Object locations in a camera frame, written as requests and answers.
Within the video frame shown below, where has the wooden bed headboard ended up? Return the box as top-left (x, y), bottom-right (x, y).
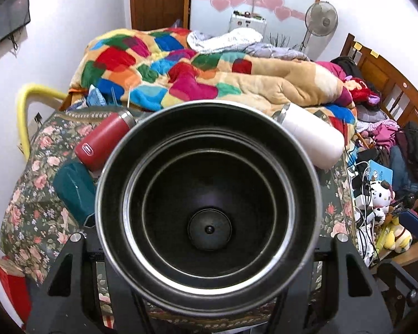
top-left (341, 34), bottom-right (418, 127)

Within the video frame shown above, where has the colourful patchwork blanket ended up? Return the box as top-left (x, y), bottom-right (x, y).
top-left (69, 27), bottom-right (356, 141)

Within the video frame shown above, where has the yellow foam padded rail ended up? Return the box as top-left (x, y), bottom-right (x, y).
top-left (16, 83), bottom-right (68, 161)

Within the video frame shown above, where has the white grey bedsheet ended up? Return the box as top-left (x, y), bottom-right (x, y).
top-left (186, 27), bottom-right (310, 61)

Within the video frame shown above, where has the dark green faceted cup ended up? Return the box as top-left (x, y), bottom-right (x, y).
top-left (53, 160), bottom-right (96, 228)

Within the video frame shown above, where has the standing electric fan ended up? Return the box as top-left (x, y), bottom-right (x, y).
top-left (299, 1), bottom-right (338, 52)

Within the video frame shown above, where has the yellow plush toy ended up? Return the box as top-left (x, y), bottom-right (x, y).
top-left (383, 223), bottom-right (413, 253)

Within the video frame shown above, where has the white cylindrical bottle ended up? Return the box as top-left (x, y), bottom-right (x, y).
top-left (273, 103), bottom-right (345, 170)

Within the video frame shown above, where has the small wall monitor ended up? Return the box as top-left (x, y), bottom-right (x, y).
top-left (0, 0), bottom-right (31, 50)

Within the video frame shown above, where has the light blue book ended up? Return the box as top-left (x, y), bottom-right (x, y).
top-left (367, 160), bottom-right (393, 185)

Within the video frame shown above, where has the white plush toy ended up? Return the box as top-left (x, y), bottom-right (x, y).
top-left (365, 180), bottom-right (395, 226)

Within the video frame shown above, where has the frosted wardrobe sliding door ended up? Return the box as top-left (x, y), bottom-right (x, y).
top-left (189, 0), bottom-right (319, 47)

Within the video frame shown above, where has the floral green table cloth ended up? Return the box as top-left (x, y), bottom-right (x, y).
top-left (0, 106), bottom-right (356, 333)

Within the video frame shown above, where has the red thermos bottle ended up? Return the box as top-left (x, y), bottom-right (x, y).
top-left (74, 109), bottom-right (136, 172)

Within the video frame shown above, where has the white appliance box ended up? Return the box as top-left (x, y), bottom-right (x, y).
top-left (228, 11), bottom-right (267, 36)

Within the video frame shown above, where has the black thermos tumbler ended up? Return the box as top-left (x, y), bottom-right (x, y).
top-left (95, 101), bottom-right (322, 317)

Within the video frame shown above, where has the red gift box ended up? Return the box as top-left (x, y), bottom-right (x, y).
top-left (0, 259), bottom-right (31, 329)

